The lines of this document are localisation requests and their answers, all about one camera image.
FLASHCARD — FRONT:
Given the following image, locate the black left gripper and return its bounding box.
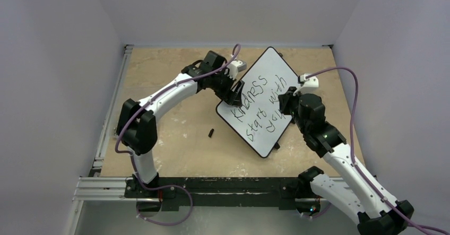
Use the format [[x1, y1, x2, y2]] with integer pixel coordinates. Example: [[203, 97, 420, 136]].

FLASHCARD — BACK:
[[210, 69, 244, 107]]

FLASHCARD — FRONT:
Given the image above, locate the white whiteboard black frame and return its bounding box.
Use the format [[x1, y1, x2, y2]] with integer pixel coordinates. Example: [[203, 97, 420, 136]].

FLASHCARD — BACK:
[[216, 47, 298, 158]]

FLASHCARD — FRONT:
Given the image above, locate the black marker cap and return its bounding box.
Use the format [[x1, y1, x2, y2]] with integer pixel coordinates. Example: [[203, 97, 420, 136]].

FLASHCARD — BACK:
[[208, 128, 214, 138]]

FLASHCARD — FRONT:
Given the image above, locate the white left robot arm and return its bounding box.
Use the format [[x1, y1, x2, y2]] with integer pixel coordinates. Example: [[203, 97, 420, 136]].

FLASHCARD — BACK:
[[115, 44, 246, 197]]

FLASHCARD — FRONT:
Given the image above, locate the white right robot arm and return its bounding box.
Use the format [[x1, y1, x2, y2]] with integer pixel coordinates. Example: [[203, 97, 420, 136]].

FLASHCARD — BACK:
[[278, 87, 414, 234]]

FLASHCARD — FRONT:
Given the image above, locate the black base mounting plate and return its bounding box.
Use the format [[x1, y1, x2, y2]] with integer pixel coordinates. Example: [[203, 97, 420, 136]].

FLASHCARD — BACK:
[[125, 177, 326, 215]]

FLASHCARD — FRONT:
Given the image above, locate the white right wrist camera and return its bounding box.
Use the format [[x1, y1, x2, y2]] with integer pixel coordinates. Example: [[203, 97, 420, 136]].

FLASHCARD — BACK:
[[293, 74, 319, 96]]

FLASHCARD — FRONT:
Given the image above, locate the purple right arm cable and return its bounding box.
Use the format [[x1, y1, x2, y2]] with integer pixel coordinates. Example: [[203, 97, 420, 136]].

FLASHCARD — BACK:
[[305, 67, 450, 235]]

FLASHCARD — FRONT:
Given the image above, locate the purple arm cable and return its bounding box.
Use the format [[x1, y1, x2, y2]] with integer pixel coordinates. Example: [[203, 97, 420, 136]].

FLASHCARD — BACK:
[[305, 67, 450, 235], [114, 43, 242, 192]]

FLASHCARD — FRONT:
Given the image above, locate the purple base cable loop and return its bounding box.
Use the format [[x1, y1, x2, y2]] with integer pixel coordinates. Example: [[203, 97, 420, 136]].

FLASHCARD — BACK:
[[136, 185, 194, 227]]

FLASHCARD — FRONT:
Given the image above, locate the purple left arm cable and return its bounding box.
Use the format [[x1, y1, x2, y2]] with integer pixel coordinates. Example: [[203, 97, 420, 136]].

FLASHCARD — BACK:
[[114, 43, 242, 192]]

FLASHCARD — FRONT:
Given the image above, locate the aluminium extrusion rail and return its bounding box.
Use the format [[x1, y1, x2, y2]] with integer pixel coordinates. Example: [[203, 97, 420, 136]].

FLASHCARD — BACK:
[[72, 177, 136, 202]]

